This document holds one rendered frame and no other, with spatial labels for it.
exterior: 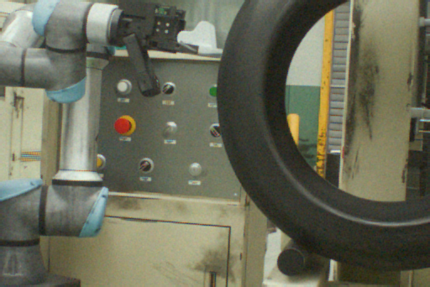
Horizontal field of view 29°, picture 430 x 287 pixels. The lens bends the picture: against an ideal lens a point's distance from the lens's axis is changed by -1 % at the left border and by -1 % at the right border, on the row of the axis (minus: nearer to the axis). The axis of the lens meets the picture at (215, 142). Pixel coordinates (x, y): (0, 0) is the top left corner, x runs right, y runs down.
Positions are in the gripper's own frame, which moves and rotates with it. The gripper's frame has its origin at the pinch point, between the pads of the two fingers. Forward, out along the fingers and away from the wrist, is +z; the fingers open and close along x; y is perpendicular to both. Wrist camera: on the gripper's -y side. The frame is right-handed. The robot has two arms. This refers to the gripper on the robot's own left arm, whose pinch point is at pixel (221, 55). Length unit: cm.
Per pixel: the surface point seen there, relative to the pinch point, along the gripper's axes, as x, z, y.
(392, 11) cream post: 26.1, 27.2, 15.4
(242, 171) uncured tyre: -9.3, 8.7, -18.5
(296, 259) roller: -10.5, 20.1, -30.7
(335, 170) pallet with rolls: 660, -14, -64
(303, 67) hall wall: 1024, -103, 42
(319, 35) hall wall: 1016, -88, 88
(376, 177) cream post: 26.5, 30.0, -17.9
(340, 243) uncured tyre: -11.1, 26.7, -26.6
